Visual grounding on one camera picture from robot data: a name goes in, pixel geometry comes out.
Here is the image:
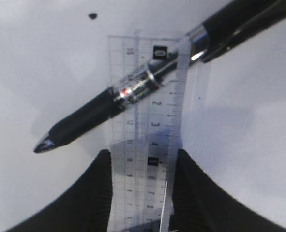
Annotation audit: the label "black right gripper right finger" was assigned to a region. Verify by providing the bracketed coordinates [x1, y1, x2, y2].
[172, 149, 286, 232]

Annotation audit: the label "black pen under ruler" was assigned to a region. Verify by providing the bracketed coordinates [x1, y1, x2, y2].
[34, 0, 286, 154]

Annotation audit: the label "clear plastic ruler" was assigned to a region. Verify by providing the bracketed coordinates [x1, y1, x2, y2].
[107, 29, 190, 232]

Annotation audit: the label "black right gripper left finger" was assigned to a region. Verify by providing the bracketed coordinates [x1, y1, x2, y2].
[9, 149, 112, 232]

